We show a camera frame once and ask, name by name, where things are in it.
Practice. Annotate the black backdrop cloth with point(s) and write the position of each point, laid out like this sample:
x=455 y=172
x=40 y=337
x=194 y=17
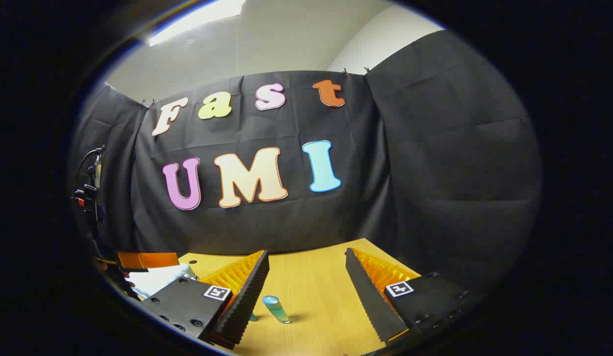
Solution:
x=385 y=198

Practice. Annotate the blue green gradient bottle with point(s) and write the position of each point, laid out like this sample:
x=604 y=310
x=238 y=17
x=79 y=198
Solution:
x=277 y=310

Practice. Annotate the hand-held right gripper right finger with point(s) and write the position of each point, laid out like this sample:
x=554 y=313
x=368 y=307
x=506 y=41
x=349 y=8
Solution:
x=368 y=296

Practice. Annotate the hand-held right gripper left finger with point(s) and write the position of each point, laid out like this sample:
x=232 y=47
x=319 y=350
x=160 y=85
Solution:
x=247 y=296

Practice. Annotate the white suitcase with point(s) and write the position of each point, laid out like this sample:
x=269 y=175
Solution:
x=158 y=281

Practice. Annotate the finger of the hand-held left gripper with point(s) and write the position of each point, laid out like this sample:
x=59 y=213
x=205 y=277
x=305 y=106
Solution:
x=148 y=259

